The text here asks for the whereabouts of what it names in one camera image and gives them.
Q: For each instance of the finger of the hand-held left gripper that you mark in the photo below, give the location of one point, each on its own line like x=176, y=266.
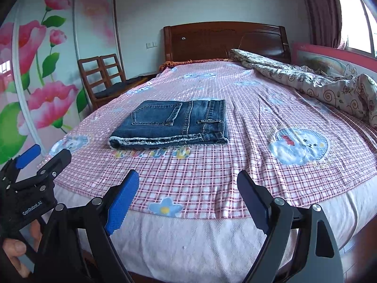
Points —
x=59, y=160
x=28, y=155

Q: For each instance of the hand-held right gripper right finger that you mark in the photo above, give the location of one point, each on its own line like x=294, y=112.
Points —
x=253, y=201

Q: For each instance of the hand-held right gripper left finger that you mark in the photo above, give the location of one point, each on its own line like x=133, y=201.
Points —
x=123, y=201

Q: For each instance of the blue denim pants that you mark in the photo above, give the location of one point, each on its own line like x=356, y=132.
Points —
x=165, y=123

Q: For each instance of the person's left hand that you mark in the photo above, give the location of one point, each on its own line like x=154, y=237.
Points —
x=14, y=250

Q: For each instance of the pink plaid printed bedsheet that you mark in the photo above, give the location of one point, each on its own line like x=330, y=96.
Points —
x=221, y=168

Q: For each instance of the flower printed wardrobe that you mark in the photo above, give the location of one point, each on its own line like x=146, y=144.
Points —
x=44, y=94

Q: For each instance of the white mattress pad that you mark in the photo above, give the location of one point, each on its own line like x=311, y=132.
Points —
x=191, y=241

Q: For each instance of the brown wooden chair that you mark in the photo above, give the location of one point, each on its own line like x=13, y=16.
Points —
x=88, y=79
x=113, y=64

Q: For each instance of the dark seat cushion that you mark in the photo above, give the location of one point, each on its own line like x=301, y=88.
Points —
x=117, y=88

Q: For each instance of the floral swirl quilt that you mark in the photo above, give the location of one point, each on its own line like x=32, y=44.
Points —
x=324, y=88

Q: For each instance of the orange fringed cloth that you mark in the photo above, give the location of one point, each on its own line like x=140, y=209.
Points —
x=188, y=62

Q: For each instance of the dark wooden headboard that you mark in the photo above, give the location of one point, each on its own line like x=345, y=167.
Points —
x=212, y=41

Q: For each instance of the dark red curtain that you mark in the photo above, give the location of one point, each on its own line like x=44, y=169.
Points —
x=321, y=11

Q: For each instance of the bright window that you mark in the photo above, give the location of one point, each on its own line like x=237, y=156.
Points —
x=353, y=20

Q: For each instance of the pink printed bed rail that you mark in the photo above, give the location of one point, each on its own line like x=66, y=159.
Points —
x=318, y=59

